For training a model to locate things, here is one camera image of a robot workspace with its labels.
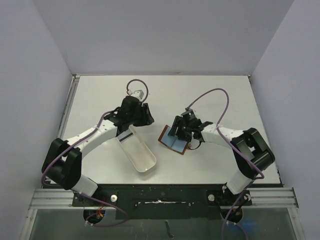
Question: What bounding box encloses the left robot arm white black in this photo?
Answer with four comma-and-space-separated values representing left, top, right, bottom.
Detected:
41, 95, 155, 206

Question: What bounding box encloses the brown leather card holder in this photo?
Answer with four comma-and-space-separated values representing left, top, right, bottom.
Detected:
158, 125, 189, 155

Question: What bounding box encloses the aluminium rail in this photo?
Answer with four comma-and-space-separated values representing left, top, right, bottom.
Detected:
29, 187, 299, 210
57, 74, 80, 139

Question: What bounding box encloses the aluminium left side rail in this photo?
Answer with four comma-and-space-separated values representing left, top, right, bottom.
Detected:
57, 74, 80, 139

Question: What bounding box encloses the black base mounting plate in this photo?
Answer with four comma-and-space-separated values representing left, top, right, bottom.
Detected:
70, 184, 252, 223

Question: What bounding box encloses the aluminium front rail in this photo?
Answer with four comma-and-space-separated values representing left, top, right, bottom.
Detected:
29, 187, 299, 210

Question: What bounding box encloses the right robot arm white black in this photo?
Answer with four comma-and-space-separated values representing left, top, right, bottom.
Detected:
168, 108, 275, 205

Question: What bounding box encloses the white oblong plastic tray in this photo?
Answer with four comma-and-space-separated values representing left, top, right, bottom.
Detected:
118, 126, 157, 173

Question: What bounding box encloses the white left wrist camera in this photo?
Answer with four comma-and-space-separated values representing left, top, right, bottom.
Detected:
130, 89, 145, 102

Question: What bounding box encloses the credit card with dark stripe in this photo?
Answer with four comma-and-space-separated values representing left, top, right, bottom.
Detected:
117, 132, 133, 143

